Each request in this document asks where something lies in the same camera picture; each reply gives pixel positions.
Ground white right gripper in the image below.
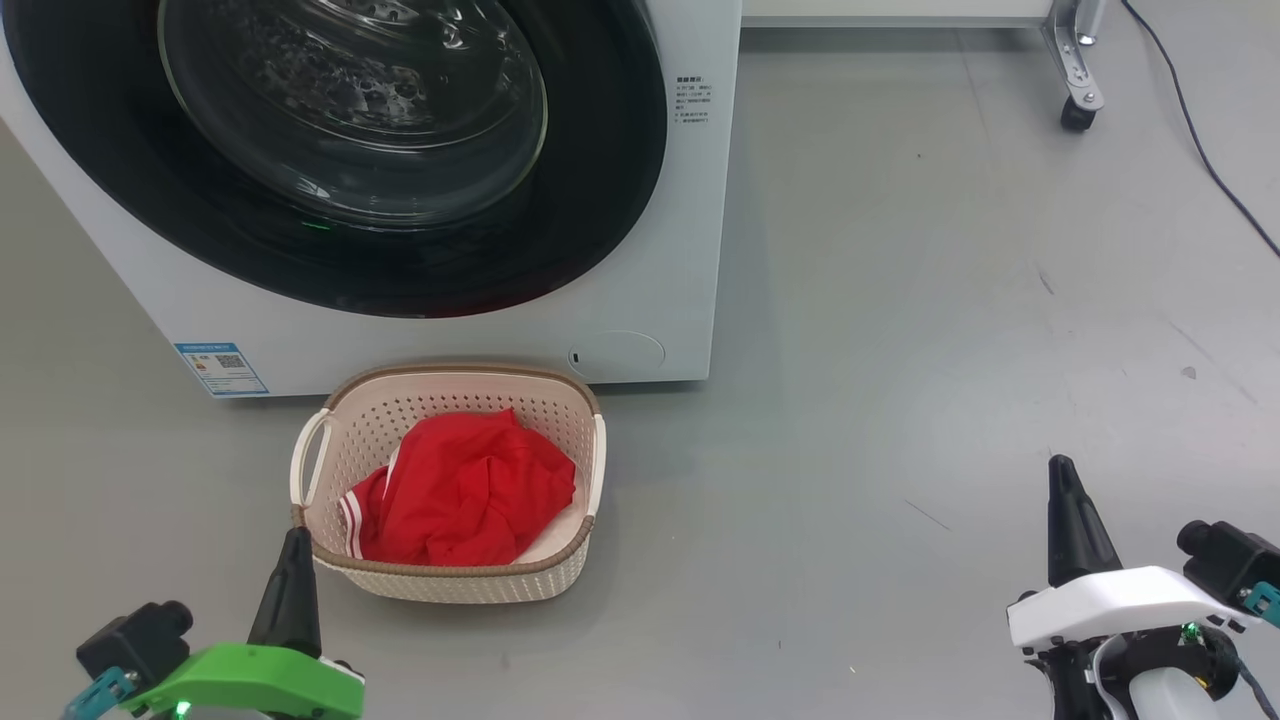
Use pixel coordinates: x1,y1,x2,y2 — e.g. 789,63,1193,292
1007,455,1251,651

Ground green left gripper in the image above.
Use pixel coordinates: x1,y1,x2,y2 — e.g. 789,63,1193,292
120,527,366,720

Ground plain red mesh garment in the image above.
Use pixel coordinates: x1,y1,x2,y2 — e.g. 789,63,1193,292
375,408,578,567

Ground round glass washing machine door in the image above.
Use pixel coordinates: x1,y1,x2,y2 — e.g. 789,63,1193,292
0,0,669,319

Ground cream perforated laundry basket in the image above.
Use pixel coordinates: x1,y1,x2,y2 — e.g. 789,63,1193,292
290,362,608,605

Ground white washing machine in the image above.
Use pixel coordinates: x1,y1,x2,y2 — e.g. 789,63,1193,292
0,0,743,399

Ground metal leg with caster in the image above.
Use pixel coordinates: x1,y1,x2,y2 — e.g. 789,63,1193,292
1040,0,1108,133

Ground right camera cable teal plug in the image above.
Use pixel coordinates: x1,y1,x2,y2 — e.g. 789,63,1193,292
1235,583,1280,720

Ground camera cable teal plug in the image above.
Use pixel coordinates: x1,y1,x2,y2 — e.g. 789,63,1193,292
1235,583,1280,720
62,668,141,720

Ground left camera cable teal plug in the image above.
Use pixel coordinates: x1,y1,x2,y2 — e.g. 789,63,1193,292
62,668,141,720

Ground thin blue floor cable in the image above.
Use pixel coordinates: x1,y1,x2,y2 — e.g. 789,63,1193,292
1120,0,1280,259

